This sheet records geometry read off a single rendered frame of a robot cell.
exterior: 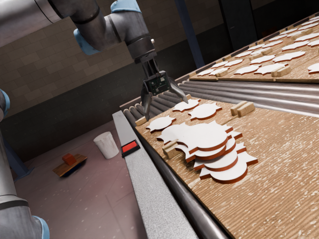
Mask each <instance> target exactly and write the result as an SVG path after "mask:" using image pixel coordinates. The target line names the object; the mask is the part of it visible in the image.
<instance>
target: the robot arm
mask: <svg viewBox="0 0 319 239"><path fill-rule="evenodd" d="M111 11H112V14H110V15H108V16H106V17H104V16H103V14H102V12H101V10H100V8H99V6H98V4H97V2H96V0H0V47H2V46H4V45H7V44H9V43H11V42H13V41H15V40H18V39H20V38H22V37H24V36H26V35H29V34H31V33H33V32H35V31H37V30H40V29H42V28H44V27H46V26H48V25H51V24H53V23H55V22H57V21H59V20H62V19H64V18H66V17H68V16H69V17H70V18H71V20H72V21H73V23H74V24H75V26H76V27H77V29H76V30H75V31H74V36H75V39H76V41H77V43H78V45H79V46H80V48H81V49H82V51H83V52H84V53H85V54H86V55H93V54H95V53H98V52H102V51H103V50H105V49H107V48H110V47H112V46H114V45H116V44H119V43H121V42H123V41H125V43H126V45H127V48H128V50H129V52H130V55H131V57H132V59H135V60H134V62H135V64H138V63H142V67H143V70H144V72H145V75H146V77H145V78H144V79H143V84H142V85H143V86H142V89H141V102H142V106H143V112H144V116H145V118H146V120H147V121H149V117H150V115H149V111H150V104H151V102H152V97H151V95H150V93H149V92H151V93H152V95H153V96H156V95H158V94H160V93H163V92H165V91H167V90H168V91H169V92H171V93H175V94H176V95H177V96H178V97H180V98H181V99H182V101H184V102H185V103H187V104H189V102H188V99H187V97H186V95H185V94H184V92H183V91H182V90H181V89H180V87H179V86H178V84H177V82H176V81H175V80H174V79H173V78H171V77H168V76H167V73H166V71H159V68H158V64H157V62H156V60H154V56H157V53H156V51H154V50H155V47H154V44H153V43H154V42H155V41H154V39H152V40H151V37H150V34H149V31H148V29H147V26H146V24H145V21H144V19H143V16H142V12H141V11H140V9H139V6H138V4H137V2H136V0H117V1H115V2H114V3H113V4H112V5H111ZM9 107H10V101H9V97H8V95H7V94H6V93H5V92H4V91H3V90H1V89H0V122H1V121H2V119H3V118H4V117H5V116H6V115H7V113H8V111H7V109H9ZM0 239H49V228H48V225H47V223H46V222H45V221H44V220H43V219H42V218H39V217H38V216H32V215H31V212H30V208H29V205H28V201H27V200H25V199H22V198H18V197H17V193H16V189H15V185H14V182H13V178H12V174H11V170H10V166H9V162H8V158H7V154H6V150H5V146H4V142H3V138H2V134H1V130H0Z"/></svg>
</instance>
